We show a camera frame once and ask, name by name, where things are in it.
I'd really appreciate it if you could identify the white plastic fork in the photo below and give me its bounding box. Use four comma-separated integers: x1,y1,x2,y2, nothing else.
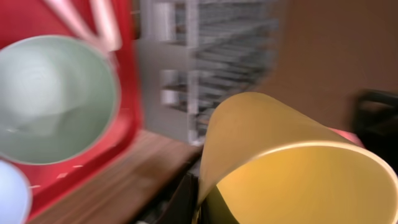
44,0,105,52

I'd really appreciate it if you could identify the white plastic spoon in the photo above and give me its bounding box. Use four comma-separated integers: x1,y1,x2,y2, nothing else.
90,0,122,52

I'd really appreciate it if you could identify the red serving tray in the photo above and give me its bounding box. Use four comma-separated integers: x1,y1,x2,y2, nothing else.
1,0,142,220

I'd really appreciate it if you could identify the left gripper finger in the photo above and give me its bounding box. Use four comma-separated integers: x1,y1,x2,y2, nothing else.
156,173,198,224

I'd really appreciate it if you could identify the mint green bowl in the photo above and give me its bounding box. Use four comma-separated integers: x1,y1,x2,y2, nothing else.
1,35,121,165

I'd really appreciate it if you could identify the small light blue bowl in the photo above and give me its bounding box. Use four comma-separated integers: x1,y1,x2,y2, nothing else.
1,161,32,224

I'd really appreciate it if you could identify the yellow plastic cup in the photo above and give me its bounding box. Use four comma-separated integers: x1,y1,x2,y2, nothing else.
198,92,397,224

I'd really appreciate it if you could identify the grey dishwasher rack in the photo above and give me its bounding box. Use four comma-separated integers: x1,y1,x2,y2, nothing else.
136,0,279,146

